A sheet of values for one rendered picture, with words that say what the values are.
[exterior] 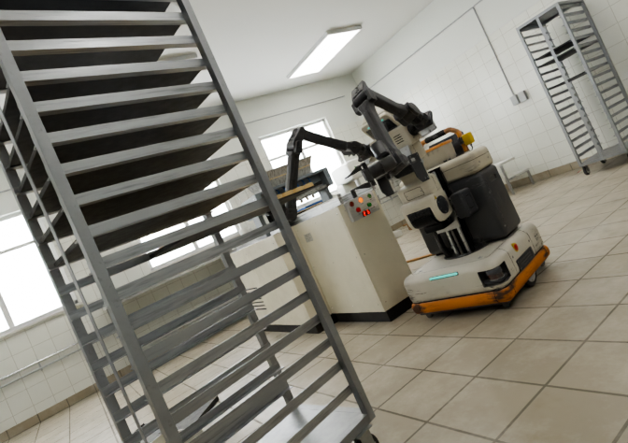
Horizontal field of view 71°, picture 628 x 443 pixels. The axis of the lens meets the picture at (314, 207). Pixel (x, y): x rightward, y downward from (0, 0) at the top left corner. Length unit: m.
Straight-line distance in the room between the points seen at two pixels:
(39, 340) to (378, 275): 4.32
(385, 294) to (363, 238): 0.39
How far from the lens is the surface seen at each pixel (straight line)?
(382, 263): 2.98
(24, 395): 6.18
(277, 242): 3.38
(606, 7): 6.19
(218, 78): 1.63
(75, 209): 1.27
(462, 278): 2.49
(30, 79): 1.44
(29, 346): 6.14
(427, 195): 2.48
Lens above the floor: 0.85
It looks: 1 degrees up
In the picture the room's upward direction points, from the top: 24 degrees counter-clockwise
